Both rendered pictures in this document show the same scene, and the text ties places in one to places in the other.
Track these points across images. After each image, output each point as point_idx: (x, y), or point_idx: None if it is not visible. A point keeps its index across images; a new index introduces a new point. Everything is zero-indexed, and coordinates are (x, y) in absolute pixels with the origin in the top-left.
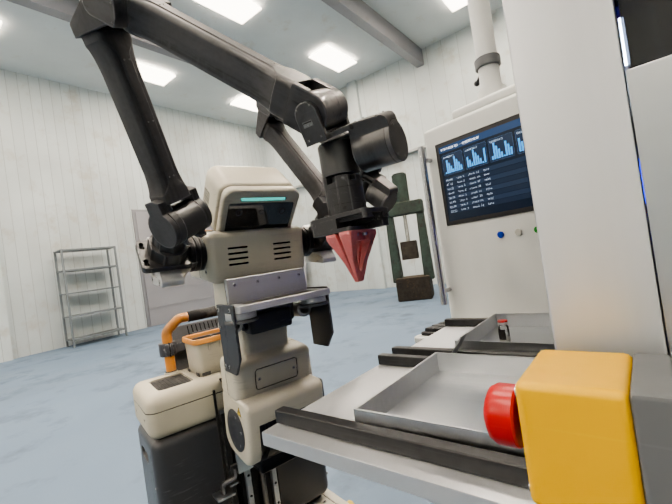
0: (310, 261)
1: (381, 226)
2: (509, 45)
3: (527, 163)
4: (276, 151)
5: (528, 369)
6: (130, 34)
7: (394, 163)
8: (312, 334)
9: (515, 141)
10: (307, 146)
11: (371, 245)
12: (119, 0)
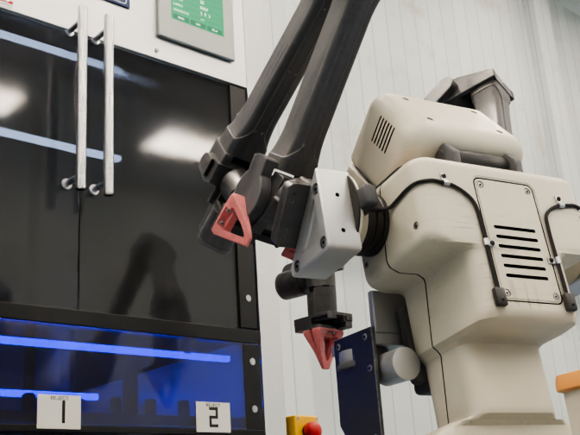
0: (349, 259)
1: (299, 331)
2: (279, 312)
3: (281, 352)
4: (367, 28)
5: (309, 415)
6: (471, 94)
7: (289, 299)
8: (383, 427)
9: None
10: (343, 269)
11: (309, 343)
12: None
